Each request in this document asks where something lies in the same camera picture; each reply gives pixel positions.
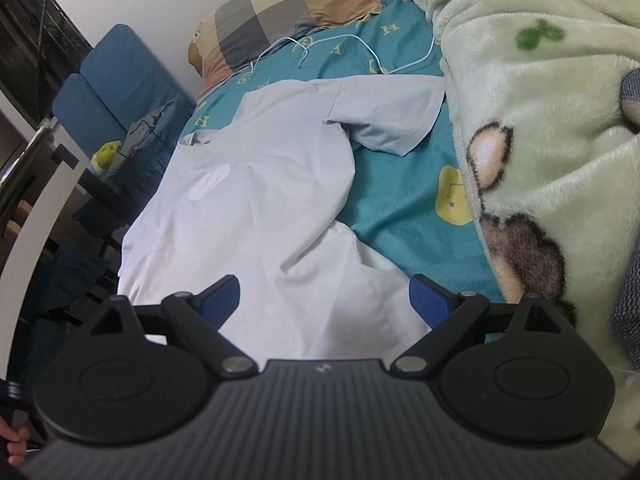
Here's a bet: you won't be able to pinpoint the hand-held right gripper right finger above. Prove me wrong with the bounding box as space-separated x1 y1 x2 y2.
390 274 576 376

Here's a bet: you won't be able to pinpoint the green plush toy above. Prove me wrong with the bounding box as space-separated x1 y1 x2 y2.
91 141 123 171

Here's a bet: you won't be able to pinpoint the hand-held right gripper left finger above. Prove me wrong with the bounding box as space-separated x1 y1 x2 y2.
85 275 259 377

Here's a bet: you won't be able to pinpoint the white-edged table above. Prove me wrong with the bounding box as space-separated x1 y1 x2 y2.
0 125 93 386

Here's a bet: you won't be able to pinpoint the mustard pillow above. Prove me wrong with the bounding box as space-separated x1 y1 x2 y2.
187 0 387 79

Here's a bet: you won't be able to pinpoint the green printed fleece blanket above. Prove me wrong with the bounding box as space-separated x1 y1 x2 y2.
400 0 640 466

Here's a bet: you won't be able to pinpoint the dark window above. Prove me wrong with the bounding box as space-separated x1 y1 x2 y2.
0 0 93 126

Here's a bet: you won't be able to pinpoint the blue covered chair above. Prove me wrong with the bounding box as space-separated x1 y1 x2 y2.
80 24 198 201
52 72 166 241

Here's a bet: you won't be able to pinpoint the white shirt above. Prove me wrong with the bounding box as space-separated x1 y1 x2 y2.
117 76 447 361

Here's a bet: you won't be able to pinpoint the person's left hand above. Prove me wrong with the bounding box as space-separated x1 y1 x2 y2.
0 420 29 467

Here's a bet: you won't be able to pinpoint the white cable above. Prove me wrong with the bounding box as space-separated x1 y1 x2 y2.
247 25 441 77

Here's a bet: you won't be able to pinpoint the plaid pillow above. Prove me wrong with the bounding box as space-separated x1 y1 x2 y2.
192 0 383 96

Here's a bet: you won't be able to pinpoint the grey garment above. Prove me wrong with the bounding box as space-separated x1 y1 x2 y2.
120 100 178 156

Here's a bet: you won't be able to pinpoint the grey cloth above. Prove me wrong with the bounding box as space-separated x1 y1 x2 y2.
611 277 640 358

